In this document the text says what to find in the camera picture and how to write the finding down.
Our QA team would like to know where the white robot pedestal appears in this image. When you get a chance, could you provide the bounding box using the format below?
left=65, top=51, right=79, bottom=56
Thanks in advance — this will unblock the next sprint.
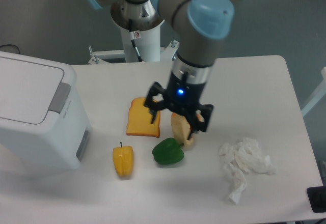
left=111, top=0, right=166, bottom=63

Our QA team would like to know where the green bell pepper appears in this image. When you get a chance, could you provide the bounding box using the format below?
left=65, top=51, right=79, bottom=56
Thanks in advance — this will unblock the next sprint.
left=152, top=137, right=184, bottom=165

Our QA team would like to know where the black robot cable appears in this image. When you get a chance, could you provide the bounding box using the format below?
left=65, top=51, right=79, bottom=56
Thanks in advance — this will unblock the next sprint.
left=128, top=19, right=145, bottom=63

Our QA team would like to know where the crumpled white tissue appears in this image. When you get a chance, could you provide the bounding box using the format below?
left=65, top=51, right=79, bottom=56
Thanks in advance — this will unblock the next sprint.
left=219, top=137, right=277, bottom=205

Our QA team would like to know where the orange toast slice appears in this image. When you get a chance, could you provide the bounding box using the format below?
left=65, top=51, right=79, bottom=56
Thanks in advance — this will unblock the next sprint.
left=126, top=97, right=160, bottom=138

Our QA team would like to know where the white push-button trash can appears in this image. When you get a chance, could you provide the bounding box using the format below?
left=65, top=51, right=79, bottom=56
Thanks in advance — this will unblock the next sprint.
left=1, top=52, right=92, bottom=169

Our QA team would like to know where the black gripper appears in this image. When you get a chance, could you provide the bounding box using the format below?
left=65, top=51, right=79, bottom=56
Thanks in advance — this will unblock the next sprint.
left=144, top=72, right=214, bottom=139

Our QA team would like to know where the black floor cable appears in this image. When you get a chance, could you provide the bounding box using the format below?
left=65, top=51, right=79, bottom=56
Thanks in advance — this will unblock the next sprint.
left=0, top=44, right=20, bottom=54

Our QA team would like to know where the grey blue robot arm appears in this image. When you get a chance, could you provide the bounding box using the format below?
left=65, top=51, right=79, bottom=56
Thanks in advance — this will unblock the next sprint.
left=94, top=0, right=237, bottom=133

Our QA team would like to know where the yellow bell pepper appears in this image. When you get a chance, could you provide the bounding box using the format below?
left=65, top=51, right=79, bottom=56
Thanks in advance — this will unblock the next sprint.
left=113, top=142, right=134, bottom=178

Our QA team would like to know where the white table leg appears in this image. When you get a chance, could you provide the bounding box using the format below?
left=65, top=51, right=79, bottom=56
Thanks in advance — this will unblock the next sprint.
left=301, top=67, right=325, bottom=118

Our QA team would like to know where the black device at edge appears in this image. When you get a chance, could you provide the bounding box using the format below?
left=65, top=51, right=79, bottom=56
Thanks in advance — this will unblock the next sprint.
left=307, top=186, right=325, bottom=213

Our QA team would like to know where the pale bread slice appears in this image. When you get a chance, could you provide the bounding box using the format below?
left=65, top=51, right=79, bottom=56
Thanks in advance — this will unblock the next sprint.
left=171, top=113, right=194, bottom=147

